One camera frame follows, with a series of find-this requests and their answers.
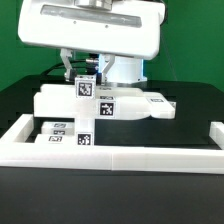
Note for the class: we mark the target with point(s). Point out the white chair seat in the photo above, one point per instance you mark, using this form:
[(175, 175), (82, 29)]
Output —
[(84, 131)]

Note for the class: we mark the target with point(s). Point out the white chair back part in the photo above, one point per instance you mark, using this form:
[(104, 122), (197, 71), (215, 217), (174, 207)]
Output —
[(104, 107)]

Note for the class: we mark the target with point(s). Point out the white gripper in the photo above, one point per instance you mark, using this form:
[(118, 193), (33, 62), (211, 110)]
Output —
[(131, 29)]

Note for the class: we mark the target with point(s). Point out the white U-shaped fence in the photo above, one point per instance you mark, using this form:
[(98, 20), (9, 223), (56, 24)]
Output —
[(16, 151)]

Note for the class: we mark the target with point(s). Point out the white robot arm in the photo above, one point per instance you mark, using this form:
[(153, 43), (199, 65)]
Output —
[(125, 69)]

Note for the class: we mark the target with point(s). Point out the white long chair part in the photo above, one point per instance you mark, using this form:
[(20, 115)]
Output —
[(68, 90)]

